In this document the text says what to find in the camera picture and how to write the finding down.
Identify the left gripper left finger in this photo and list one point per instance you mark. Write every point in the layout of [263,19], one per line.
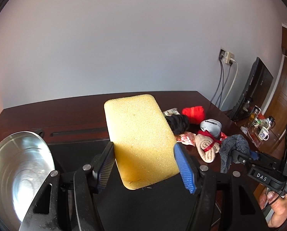
[104,166]

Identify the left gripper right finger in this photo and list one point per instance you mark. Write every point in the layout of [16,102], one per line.
[186,167]

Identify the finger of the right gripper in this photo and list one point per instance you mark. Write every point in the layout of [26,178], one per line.
[239,157]
[254,155]

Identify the grey blue cloth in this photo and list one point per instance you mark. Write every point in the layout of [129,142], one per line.
[228,147]

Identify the yellow sponge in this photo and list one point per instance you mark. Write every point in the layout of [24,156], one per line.
[140,139]

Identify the red knit hat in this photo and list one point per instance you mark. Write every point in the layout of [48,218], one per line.
[195,114]

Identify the green pastry snack packet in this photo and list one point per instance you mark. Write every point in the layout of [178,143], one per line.
[171,112]

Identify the person's right hand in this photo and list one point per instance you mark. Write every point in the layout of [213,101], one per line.
[279,206]

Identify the white mug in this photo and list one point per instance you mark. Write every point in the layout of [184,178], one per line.
[263,134]

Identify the beige rolled towel red band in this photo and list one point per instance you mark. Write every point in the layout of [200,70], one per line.
[207,146]

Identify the grey white face mask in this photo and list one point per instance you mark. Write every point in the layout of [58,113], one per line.
[212,126]

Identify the black desk mat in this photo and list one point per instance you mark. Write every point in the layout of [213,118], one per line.
[145,190]

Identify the glass bottle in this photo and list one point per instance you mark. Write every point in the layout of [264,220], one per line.
[254,113]

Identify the black cloth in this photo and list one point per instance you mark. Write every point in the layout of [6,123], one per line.
[178,123]

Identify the wooden door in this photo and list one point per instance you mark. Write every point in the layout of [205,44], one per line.
[278,105]

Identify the black monitor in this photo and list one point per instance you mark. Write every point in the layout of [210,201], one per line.
[254,92]

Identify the stainless steel bowl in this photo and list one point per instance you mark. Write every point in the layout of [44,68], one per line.
[25,162]

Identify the wall power socket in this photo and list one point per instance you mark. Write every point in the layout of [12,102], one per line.
[226,57]

